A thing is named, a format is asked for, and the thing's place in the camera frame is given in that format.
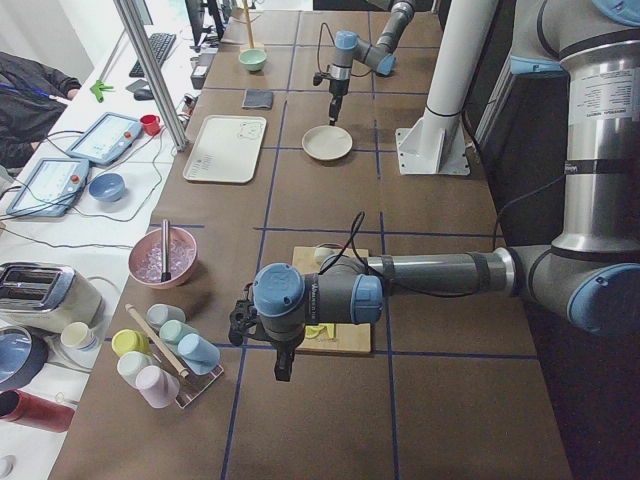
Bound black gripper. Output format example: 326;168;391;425
328;78;348;125
269;330;304;382

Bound cream round plate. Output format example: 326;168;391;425
302;125;353;161

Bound cream bear tray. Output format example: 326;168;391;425
183;115;267;184

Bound lemon slices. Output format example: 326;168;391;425
305;325;326;339

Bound wooden cutting board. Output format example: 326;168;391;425
292;243;372;354

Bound grey folded cloth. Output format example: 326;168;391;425
242;89;274;110

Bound blue cup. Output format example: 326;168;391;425
177;333;221;375

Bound green bowl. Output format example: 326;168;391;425
238;48;267;72

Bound cup rack with cups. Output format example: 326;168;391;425
112;304;224;409

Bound wooden mug stand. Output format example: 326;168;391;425
240;0;266;57

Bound black box with label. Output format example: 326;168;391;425
190;51;216;90

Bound metal ice scoop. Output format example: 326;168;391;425
160;219;171;283

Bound pink bowl with ice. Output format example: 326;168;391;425
128;227;198;289

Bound black keyboard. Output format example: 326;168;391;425
129;33;177;78

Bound red cup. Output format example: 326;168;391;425
139;114;161;136

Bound black computer mouse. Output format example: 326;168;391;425
133;87;154;101

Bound cream small cup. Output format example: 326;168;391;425
60;322;99;352

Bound far teach pendant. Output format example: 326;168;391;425
66;112;142;166

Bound teach pendant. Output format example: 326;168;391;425
66;112;142;166
6;158;90;218

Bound blue bowl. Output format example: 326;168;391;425
89;173;126;203

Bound cream toaster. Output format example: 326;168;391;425
1;262;102;333

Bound blue kettle lid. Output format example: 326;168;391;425
1;326;49;391

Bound red bottle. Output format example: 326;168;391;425
1;390;75;433

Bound near teach pendant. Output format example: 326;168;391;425
6;158;90;218

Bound person in black jacket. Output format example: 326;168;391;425
1;52;81;174

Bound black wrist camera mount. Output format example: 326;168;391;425
312;72;332;87

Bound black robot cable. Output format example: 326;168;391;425
315;21;381;77

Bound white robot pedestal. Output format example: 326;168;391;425
396;0;498;176

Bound aluminium frame post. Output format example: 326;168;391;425
114;0;188;152

